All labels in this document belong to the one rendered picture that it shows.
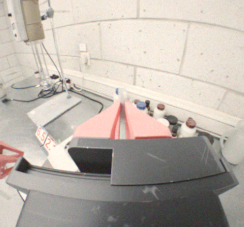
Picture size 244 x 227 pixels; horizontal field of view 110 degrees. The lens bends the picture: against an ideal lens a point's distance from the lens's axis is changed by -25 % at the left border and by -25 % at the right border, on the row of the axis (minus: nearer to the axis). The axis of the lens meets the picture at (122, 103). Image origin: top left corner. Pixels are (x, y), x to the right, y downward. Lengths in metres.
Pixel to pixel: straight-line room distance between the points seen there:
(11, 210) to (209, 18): 0.93
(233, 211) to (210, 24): 0.64
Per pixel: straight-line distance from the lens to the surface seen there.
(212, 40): 0.54
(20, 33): 0.61
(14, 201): 0.54
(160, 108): 0.53
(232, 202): 0.54
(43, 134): 0.59
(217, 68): 0.56
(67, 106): 0.72
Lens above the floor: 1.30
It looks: 35 degrees down
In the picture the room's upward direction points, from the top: straight up
